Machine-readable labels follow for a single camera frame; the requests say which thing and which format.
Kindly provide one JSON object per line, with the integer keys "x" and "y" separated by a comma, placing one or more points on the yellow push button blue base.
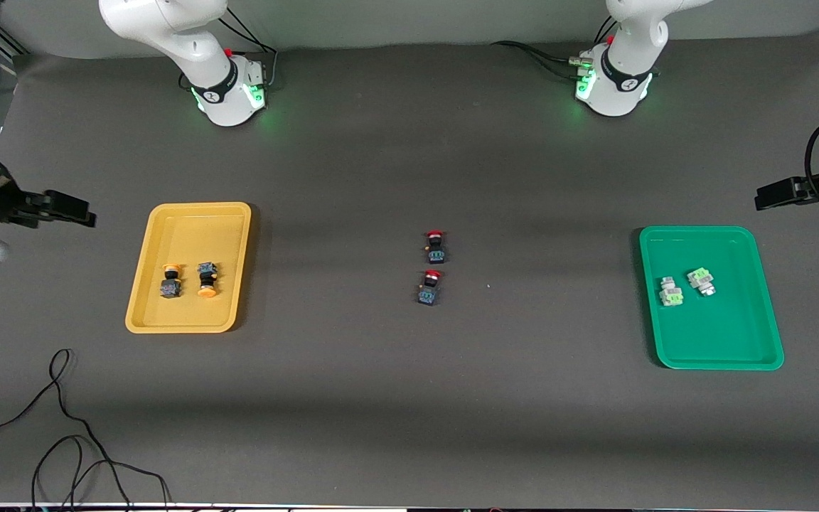
{"x": 170, "y": 281}
{"x": 207, "y": 279}

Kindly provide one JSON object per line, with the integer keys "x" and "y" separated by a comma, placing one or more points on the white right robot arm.
{"x": 196, "y": 43}

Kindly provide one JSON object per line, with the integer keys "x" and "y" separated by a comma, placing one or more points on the red push button blue base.
{"x": 436, "y": 247}
{"x": 429, "y": 288}

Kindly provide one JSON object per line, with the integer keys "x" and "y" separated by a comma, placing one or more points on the yellow plastic tray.
{"x": 189, "y": 313}

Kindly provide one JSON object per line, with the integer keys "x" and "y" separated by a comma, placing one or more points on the green push button white body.
{"x": 671, "y": 291}
{"x": 702, "y": 281}

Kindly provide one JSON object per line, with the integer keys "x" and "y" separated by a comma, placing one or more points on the metal frame rail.
{"x": 11, "y": 44}

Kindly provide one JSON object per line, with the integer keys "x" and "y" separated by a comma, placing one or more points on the green plastic tray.
{"x": 715, "y": 327}

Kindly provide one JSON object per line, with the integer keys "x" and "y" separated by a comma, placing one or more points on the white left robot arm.
{"x": 626, "y": 57}

